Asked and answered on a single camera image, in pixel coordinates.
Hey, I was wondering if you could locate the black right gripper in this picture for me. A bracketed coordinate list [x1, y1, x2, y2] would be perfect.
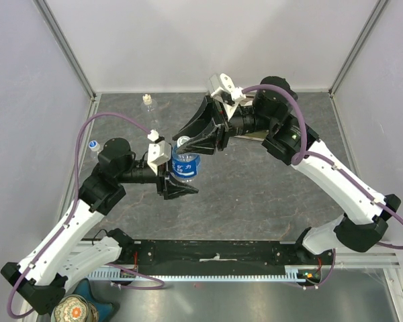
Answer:
[172, 97, 274, 158]

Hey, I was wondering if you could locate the blue label plastic bottle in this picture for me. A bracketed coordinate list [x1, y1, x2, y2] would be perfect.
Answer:
[171, 143, 201, 183]

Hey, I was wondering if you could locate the clear bottle with notched cap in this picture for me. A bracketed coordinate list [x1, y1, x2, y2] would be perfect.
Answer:
[141, 96, 160, 132]

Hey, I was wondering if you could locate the cream notched bottle cap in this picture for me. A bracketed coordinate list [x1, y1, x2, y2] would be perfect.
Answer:
[142, 94, 152, 105]

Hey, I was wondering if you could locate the clear wide plastic bottle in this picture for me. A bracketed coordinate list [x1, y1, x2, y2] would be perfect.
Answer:
[88, 140, 101, 160]

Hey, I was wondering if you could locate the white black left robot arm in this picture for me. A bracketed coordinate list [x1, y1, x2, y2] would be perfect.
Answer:
[1, 138, 198, 315]

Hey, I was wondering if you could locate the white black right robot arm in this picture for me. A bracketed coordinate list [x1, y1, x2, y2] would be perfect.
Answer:
[173, 74, 401, 264]

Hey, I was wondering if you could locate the metal serving tray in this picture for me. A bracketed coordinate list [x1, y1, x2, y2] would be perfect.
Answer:
[236, 131, 269, 142]

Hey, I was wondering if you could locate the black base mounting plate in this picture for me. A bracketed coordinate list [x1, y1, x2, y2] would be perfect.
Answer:
[120, 239, 310, 276]

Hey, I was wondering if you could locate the blue star shaped dish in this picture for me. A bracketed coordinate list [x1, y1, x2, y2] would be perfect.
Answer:
[74, 278, 117, 321]

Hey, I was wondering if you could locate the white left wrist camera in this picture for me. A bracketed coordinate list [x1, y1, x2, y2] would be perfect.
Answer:
[147, 129, 172, 175]

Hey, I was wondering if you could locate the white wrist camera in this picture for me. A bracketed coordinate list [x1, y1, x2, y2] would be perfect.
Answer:
[208, 73, 247, 120]
[147, 129, 172, 175]

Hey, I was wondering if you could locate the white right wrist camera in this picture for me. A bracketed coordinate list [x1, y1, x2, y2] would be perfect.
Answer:
[208, 73, 247, 120]

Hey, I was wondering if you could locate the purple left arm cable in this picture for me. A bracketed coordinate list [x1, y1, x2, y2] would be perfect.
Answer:
[6, 112, 165, 319]

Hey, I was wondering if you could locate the light blue cable duct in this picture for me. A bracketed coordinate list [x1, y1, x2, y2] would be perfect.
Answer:
[87, 266, 321, 282]

